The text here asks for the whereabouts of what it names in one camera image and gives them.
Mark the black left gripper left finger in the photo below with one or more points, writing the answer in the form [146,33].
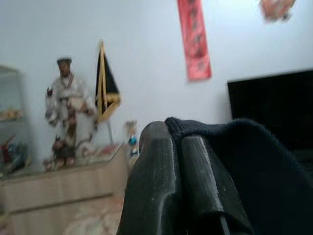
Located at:
[151,176]

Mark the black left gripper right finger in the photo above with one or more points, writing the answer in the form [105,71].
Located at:
[203,181]

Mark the black garment with green print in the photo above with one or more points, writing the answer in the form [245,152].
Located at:
[256,147]

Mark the small blue white figurine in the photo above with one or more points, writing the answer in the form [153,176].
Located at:
[132,142]

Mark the beige sideboard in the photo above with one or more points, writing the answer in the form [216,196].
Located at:
[61,188]

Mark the black gold pennant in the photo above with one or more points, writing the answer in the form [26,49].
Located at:
[105,93]

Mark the black flat television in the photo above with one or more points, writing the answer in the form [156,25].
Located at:
[269,98]

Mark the white robed figurine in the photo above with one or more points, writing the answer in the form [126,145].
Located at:
[68,98]

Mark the red paper scroll banner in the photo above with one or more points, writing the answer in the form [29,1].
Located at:
[196,41]

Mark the glass display cabinet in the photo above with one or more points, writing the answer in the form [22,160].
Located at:
[11,98]

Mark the red wall decoration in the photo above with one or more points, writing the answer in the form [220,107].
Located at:
[277,9]

